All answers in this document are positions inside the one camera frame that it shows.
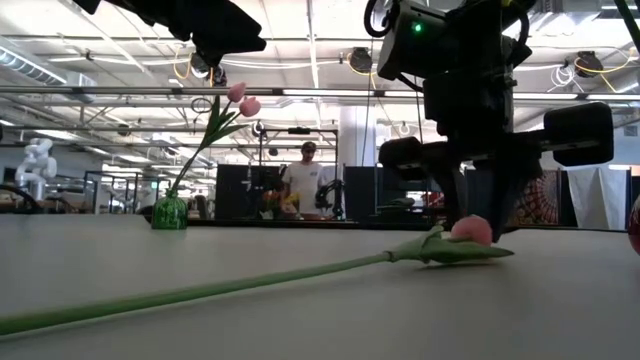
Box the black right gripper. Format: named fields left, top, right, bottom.
left=378, top=64, right=615, bottom=244

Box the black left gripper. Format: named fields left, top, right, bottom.
left=74, top=0, right=267, bottom=69

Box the pink artificial tulip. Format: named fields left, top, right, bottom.
left=172, top=81, right=248, bottom=192
left=174, top=96, right=262, bottom=192
left=0, top=214, right=515, bottom=338

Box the green glass vase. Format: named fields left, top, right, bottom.
left=151, top=187, right=189, bottom=231

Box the red patterned tapestry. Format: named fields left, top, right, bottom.
left=514, top=169, right=562, bottom=227

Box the white hanging cloth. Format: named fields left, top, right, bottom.
left=567, top=166, right=630, bottom=230

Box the overhead beam with light strips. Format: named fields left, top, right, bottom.
left=0, top=84, right=640, bottom=101

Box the black partition panel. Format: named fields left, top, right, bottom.
left=214, top=163, right=282, bottom=221
left=342, top=165, right=380, bottom=221

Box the person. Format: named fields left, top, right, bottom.
left=282, top=141, right=326, bottom=220

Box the black metal gantry frame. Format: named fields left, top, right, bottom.
left=257, top=126, right=340, bottom=221

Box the black aluminium table frame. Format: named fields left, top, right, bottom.
left=137, top=204, right=619, bottom=232

